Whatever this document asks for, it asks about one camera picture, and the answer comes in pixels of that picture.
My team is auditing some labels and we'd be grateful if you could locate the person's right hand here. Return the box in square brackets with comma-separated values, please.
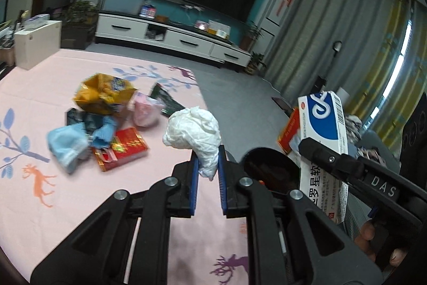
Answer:
[355, 221, 408, 267]

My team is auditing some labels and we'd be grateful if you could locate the pink plastic bag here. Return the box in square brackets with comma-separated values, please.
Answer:
[129, 90, 166, 128]

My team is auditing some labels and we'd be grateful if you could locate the black crumpled wrapper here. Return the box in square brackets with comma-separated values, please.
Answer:
[65, 108, 104, 135]

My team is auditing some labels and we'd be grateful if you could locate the white storage box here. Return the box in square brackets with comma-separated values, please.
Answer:
[14, 20, 62, 70]

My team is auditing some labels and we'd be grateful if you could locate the red cigarette box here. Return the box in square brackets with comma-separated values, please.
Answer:
[92, 127, 149, 172]

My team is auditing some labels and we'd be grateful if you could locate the dark green snack wrapper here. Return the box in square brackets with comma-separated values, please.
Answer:
[149, 83, 185, 117]

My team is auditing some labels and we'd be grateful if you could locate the light blue cloth mask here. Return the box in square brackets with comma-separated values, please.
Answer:
[46, 122, 117, 174]

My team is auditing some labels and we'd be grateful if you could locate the white blue medicine box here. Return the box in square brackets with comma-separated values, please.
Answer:
[298, 91, 348, 224]

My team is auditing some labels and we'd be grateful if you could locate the yellow snack bag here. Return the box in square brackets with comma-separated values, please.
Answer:
[73, 73, 137, 115]

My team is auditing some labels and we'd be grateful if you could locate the potted green plant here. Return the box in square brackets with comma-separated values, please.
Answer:
[239, 22, 266, 75]

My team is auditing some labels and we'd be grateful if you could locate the white tissue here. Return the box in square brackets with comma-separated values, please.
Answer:
[162, 106, 222, 181]

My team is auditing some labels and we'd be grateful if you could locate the white TV cabinet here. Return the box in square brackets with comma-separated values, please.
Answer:
[96, 13, 250, 67]

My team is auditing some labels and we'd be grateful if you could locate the grey curtain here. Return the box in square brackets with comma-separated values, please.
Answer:
[263, 0, 426, 150]

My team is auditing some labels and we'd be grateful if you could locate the black trash bin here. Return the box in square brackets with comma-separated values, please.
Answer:
[240, 147, 300, 194]

